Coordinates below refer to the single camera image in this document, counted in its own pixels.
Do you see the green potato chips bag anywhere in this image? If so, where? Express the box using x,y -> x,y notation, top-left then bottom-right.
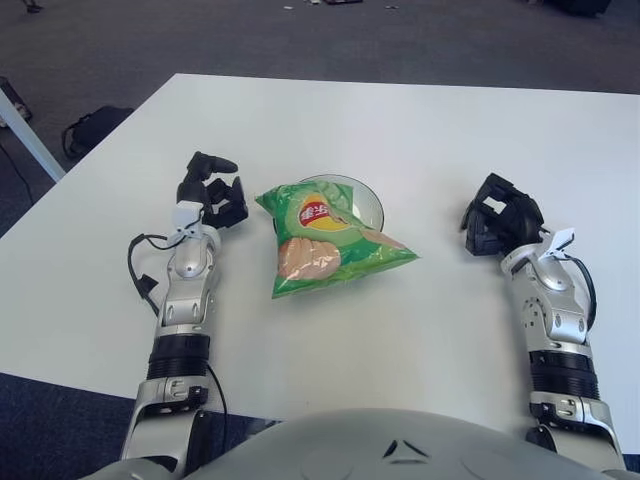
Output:
254,180 -> 420,300

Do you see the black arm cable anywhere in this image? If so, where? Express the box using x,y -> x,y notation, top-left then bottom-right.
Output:
569,257 -> 599,331
127,232 -> 229,416

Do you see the white plate with black rim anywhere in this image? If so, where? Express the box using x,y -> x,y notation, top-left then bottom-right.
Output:
299,173 -> 386,234

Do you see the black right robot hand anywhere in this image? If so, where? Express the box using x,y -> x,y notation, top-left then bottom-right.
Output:
460,172 -> 545,256

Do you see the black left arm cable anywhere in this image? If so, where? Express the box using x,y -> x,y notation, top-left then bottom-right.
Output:
127,232 -> 229,416

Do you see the thin black floor cable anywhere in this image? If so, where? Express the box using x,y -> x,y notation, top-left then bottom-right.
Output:
0,144 -> 34,206

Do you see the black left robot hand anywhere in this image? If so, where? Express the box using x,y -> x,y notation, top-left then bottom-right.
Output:
175,150 -> 250,230

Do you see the grey robot torso shell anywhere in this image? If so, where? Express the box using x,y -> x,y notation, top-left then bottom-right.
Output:
187,408 -> 621,480

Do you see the black bag on floor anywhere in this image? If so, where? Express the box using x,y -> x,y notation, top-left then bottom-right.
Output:
62,105 -> 135,156

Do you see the large black box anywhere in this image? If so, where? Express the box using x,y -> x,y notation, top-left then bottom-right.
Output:
542,0 -> 614,16

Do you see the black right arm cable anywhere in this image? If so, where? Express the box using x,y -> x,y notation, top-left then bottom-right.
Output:
569,257 -> 599,331

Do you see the white table leg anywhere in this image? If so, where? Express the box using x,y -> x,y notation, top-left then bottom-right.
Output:
0,82 -> 66,182

